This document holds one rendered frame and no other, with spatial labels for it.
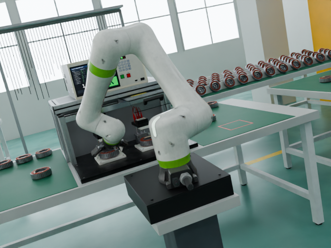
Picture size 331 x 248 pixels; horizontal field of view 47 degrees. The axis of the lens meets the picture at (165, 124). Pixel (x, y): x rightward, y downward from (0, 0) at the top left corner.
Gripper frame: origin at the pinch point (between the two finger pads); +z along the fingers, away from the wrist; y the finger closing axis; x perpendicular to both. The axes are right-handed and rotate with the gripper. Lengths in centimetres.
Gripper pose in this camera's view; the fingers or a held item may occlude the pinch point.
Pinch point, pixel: (109, 152)
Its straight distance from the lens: 211.4
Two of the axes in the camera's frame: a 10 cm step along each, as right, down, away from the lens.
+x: -3.5, -8.9, 2.8
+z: -2.0, 3.6, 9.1
